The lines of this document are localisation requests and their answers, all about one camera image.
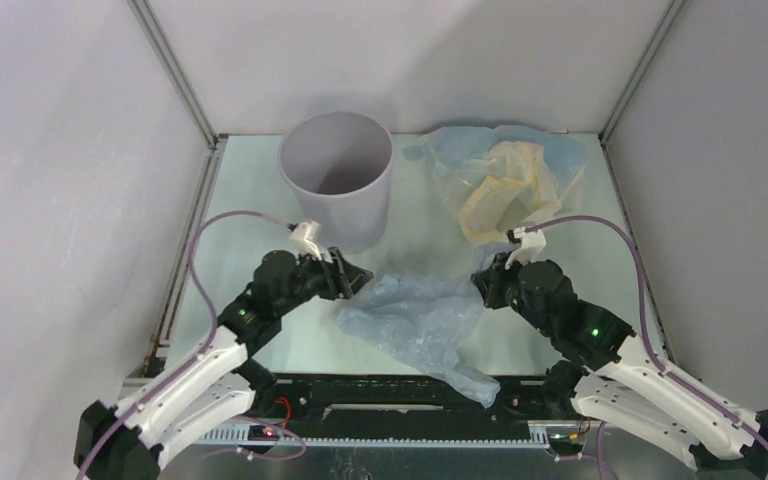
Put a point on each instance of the clear bag with yellow rim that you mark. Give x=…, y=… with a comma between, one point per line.
x=495, y=179

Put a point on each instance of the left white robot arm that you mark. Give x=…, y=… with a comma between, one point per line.
x=137, y=437

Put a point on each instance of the aluminium frame post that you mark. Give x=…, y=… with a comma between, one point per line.
x=164, y=51
x=641, y=68

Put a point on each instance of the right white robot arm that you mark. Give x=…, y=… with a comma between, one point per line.
x=607, y=374

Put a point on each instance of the right aluminium frame post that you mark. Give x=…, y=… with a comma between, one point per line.
x=641, y=68

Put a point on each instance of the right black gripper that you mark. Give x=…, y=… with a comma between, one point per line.
x=492, y=285

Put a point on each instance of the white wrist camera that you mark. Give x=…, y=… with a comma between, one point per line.
x=529, y=244
x=304, y=235

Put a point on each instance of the left aluminium frame post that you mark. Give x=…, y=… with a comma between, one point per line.
x=164, y=51

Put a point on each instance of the grey slotted cable duct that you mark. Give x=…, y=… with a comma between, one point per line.
x=233, y=435

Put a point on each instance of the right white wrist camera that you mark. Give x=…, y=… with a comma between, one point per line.
x=529, y=244

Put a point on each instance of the light blue trash bag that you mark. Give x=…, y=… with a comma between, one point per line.
x=422, y=320

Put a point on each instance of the grey plastic trash bin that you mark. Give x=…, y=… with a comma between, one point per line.
x=339, y=166

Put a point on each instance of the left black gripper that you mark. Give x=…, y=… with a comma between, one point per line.
x=346, y=286

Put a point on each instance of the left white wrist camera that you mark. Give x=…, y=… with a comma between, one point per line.
x=304, y=235

